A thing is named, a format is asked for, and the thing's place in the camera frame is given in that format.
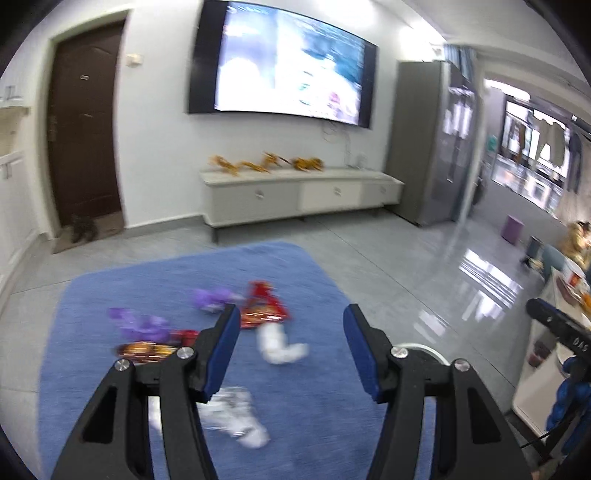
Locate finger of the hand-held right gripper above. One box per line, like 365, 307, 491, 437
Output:
526, 298, 591, 344

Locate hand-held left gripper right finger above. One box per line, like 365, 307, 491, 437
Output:
342, 304, 532, 480

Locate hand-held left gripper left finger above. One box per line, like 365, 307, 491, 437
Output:
51, 304, 242, 480

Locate white tissue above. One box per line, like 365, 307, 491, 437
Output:
256, 323, 309, 365

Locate purple wrapper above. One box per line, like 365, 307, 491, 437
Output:
191, 286, 244, 315
107, 307, 172, 343

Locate red snack packet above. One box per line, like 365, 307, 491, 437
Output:
239, 281, 293, 331

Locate silver white wrapper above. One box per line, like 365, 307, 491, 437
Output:
198, 387, 271, 449

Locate red and gold wrapper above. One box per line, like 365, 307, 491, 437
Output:
115, 329, 200, 364

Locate person's right forearm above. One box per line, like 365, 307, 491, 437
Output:
545, 356, 591, 432

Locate white side table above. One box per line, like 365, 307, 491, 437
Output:
512, 265, 591, 437

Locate teal chair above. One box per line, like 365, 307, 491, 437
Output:
540, 244, 565, 278

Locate small dark bin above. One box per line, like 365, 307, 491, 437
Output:
525, 235, 546, 266

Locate blue blanket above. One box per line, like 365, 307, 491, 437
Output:
37, 240, 437, 480

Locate purple stool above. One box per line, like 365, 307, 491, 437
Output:
501, 215, 525, 244

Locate window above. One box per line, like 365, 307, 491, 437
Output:
492, 90, 591, 223

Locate brown door mat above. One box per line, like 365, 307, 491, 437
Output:
51, 220, 126, 256

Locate white television cabinet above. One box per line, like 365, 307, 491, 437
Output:
199, 165, 404, 244

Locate white hanging garment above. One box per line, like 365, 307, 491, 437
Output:
531, 113, 567, 165

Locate dark shoes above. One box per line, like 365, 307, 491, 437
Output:
70, 215, 99, 243

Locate golden dragon figurine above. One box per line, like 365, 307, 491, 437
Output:
210, 151, 293, 177

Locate grey refrigerator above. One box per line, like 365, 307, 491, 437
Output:
385, 60, 481, 228

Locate brown door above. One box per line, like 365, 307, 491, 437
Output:
46, 21, 127, 229

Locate blue curtain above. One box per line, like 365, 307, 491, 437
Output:
445, 45, 477, 83

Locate television cables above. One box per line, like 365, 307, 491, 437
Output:
322, 120, 352, 163

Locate white wall cabinet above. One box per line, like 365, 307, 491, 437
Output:
0, 83, 38, 296

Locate wall television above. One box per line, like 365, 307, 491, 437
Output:
187, 0, 379, 130

